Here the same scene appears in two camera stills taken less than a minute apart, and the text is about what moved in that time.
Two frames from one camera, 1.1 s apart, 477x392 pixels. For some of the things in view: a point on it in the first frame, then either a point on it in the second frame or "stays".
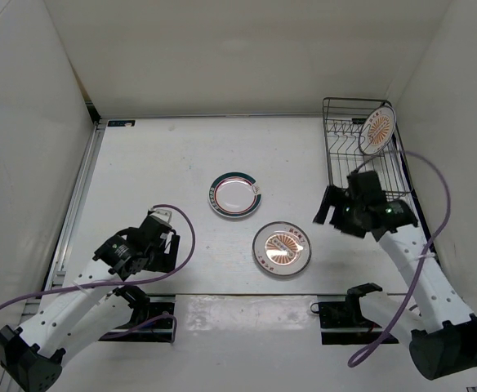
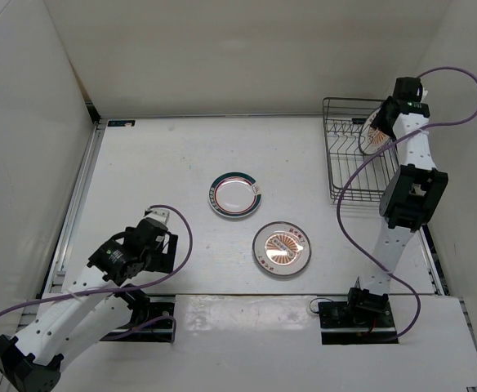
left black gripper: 166,261 stays
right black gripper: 336,197 to 379,121
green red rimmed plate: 234,194 stays
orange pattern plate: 377,130 stays
